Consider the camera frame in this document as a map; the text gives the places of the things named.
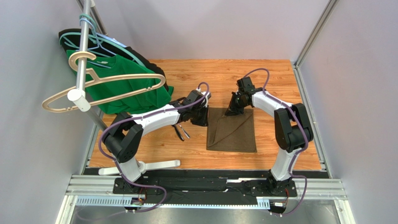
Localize brown cloth napkin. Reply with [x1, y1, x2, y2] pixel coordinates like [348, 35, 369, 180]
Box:
[206, 108, 257, 153]

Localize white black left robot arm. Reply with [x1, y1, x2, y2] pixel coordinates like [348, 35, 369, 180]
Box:
[99, 89, 211, 182]

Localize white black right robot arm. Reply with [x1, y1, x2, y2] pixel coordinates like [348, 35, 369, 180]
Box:
[225, 77, 313, 195]

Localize silver fork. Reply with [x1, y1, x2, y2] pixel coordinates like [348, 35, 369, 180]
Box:
[178, 124, 191, 139]

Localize white rack base foot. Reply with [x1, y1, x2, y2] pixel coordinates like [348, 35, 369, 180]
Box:
[99, 160, 180, 175]

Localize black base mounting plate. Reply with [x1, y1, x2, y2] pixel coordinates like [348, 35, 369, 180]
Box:
[113, 177, 298, 197]

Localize green t-shirt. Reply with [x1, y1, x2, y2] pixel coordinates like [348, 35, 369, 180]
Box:
[85, 55, 174, 114]

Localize silver clothes rack pole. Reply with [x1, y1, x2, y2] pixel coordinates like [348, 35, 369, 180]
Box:
[76, 21, 107, 131]

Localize beige plastic hanger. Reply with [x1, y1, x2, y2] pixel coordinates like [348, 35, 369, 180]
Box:
[42, 50, 172, 114]

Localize black garment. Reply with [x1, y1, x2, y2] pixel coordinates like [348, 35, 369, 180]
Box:
[62, 46, 166, 77]

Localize teal plastic hanger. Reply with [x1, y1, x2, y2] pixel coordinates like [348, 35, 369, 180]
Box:
[58, 14, 148, 68]

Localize aluminium frame rail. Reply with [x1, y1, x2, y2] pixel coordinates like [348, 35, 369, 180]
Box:
[56, 170, 355, 224]

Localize light blue wire hanger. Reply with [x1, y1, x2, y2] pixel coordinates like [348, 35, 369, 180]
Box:
[59, 14, 126, 57]

